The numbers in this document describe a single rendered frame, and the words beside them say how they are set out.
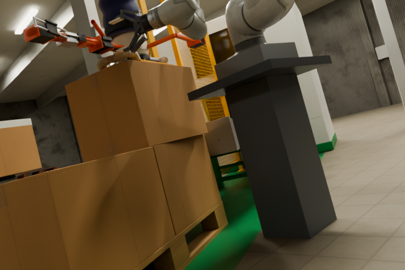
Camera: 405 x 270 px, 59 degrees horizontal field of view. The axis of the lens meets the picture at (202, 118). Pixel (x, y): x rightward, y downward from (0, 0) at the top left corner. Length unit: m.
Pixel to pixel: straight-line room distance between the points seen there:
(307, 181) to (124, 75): 0.93
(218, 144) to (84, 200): 1.15
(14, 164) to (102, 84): 1.44
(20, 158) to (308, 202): 2.15
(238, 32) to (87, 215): 1.03
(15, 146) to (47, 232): 1.91
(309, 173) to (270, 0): 0.77
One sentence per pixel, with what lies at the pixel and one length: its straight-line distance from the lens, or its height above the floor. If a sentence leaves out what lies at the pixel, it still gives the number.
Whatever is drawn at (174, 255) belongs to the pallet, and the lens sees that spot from 1.60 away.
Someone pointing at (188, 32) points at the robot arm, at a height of 1.00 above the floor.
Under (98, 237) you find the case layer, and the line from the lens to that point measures 1.24.
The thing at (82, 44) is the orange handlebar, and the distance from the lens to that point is 1.71.
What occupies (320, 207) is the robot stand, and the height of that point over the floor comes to 0.09.
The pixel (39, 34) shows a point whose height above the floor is 1.05.
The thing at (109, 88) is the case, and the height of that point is 0.85.
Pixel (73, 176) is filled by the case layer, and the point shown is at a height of 0.51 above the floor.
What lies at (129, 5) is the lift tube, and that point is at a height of 1.29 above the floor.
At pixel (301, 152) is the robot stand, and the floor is 0.35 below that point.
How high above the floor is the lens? 0.52
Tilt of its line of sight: 3 degrees up
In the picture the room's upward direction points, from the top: 15 degrees counter-clockwise
